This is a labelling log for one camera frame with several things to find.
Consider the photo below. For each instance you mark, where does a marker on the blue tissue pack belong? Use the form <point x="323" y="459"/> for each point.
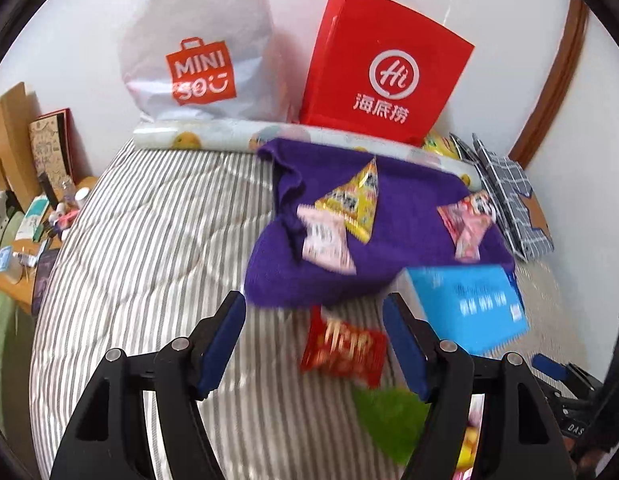
<point x="464" y="305"/>

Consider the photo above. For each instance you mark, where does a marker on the patterned brown book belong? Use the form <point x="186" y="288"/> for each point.
<point x="49" y="150"/>

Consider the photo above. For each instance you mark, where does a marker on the pink twisted snack packet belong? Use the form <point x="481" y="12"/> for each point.
<point x="468" y="247"/>

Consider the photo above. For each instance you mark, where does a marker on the red snack packet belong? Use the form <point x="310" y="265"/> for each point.
<point x="344" y="345"/>

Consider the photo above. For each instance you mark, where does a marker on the green snack packet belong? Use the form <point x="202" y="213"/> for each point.
<point x="389" y="420"/>

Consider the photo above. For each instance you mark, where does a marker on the pink strawberry snack packet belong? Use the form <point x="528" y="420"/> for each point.
<point x="464" y="215"/>

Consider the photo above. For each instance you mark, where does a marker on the green blanket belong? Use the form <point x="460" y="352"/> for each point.
<point x="2" y="335"/>

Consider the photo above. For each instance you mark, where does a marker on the wooden headboard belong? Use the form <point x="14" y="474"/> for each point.
<point x="9" y="140"/>

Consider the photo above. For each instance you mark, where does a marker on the red paper bag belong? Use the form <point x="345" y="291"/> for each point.
<point x="339" y="60"/>

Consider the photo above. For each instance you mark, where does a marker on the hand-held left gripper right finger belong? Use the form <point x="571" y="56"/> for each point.
<point x="409" y="355"/>

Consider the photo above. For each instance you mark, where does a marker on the grey plaid star cloth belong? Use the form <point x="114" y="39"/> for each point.
<point x="514" y="200"/>

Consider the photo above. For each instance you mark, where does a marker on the pale pink snack packet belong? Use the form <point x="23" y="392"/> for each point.
<point x="324" y="240"/>

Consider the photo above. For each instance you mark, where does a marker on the fruit-print paper roll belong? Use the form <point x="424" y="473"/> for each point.
<point x="154" y="135"/>

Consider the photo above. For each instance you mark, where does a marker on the purple towel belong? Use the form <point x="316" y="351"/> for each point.
<point x="404" y="240"/>

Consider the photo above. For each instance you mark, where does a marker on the wooden bedside table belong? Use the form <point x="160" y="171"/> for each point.
<point x="22" y="287"/>

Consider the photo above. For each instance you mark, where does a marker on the yellow cartoon snack packet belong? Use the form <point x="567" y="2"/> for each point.
<point x="354" y="200"/>

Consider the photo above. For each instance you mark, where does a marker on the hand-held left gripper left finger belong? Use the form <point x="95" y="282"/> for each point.
<point x="219" y="345"/>

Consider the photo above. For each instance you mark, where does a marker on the striped bed quilt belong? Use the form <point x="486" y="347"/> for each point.
<point x="154" y="240"/>

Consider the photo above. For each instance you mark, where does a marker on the brown wooden door frame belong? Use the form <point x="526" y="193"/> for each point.
<point x="554" y="85"/>

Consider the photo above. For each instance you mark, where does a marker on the small white jar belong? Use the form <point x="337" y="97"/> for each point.
<point x="82" y="197"/>

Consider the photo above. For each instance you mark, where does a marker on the yellow green snack bag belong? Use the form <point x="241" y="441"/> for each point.
<point x="439" y="147"/>

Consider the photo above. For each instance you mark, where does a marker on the dark phone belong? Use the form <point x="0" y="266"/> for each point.
<point x="43" y="282"/>

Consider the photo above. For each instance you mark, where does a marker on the purple yellow snack packet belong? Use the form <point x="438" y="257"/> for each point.
<point x="472" y="440"/>

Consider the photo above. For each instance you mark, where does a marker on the white plastic shopping bag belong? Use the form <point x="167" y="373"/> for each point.
<point x="199" y="10"/>

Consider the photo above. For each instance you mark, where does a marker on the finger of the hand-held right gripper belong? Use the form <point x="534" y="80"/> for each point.
<point x="549" y="365"/>

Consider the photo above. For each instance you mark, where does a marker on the small clear bottle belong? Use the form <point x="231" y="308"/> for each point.
<point x="68" y="190"/>

